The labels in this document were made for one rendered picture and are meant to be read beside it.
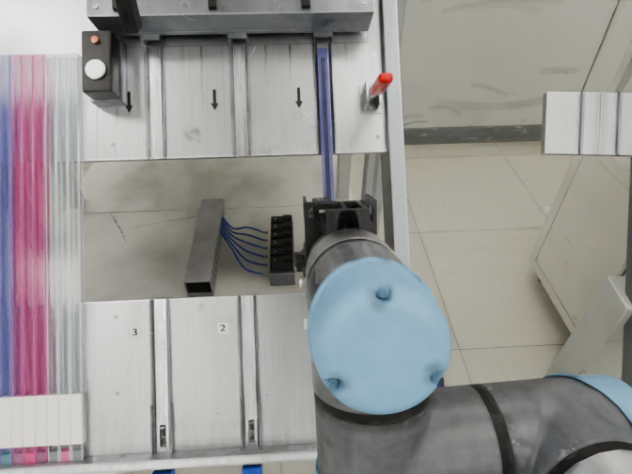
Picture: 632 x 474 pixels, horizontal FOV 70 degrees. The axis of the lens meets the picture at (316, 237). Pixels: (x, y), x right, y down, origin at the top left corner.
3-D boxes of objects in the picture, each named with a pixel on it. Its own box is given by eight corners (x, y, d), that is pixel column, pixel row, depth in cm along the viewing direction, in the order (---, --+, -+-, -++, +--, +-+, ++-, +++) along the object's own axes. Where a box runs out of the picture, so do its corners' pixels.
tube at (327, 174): (344, 441, 57) (345, 445, 56) (333, 442, 57) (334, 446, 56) (327, 52, 60) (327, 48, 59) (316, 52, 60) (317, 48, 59)
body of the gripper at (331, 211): (370, 193, 49) (394, 209, 37) (370, 269, 51) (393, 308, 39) (299, 196, 48) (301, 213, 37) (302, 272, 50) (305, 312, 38)
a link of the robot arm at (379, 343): (313, 440, 24) (304, 286, 22) (307, 347, 34) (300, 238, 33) (461, 429, 24) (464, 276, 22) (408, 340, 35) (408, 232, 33)
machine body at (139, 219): (355, 446, 128) (373, 305, 87) (103, 460, 125) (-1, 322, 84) (335, 277, 176) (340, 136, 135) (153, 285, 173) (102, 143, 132)
